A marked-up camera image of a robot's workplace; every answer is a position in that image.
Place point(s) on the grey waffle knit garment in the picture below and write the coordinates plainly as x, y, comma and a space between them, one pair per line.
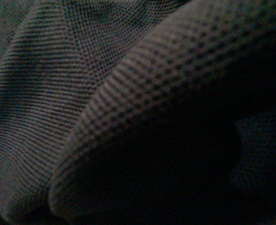
138, 112

